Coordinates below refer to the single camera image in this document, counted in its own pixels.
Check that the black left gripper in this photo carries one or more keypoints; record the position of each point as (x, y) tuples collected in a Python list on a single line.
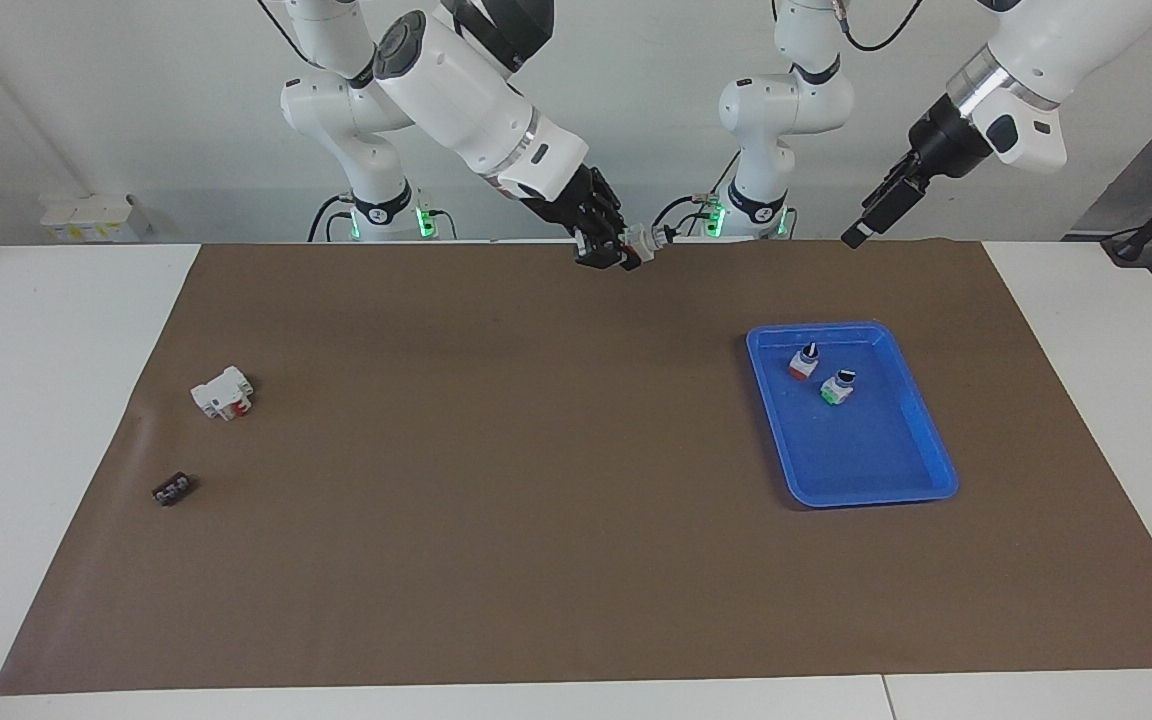
[(951, 140)]

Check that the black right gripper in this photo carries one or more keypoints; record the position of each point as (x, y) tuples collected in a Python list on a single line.
[(576, 200)]

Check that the orange base rotary switch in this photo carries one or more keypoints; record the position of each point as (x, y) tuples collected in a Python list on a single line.
[(648, 242)]

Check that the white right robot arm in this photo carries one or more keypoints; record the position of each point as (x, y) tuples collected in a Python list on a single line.
[(466, 90)]

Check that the blue plastic tray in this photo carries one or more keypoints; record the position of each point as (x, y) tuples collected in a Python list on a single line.
[(866, 455)]

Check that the brown table mat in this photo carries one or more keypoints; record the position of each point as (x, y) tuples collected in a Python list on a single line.
[(556, 500)]

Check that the white circuit breaker block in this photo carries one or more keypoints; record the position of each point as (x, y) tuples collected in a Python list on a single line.
[(219, 393)]

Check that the small black terminal block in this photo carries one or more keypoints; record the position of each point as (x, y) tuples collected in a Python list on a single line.
[(172, 490)]

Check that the white box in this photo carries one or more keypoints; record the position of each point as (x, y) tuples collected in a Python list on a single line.
[(86, 215)]

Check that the red base rotary switch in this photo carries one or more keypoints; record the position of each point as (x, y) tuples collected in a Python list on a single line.
[(803, 364)]

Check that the green base rotary switch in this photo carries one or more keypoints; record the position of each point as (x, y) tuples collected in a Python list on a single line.
[(837, 389)]

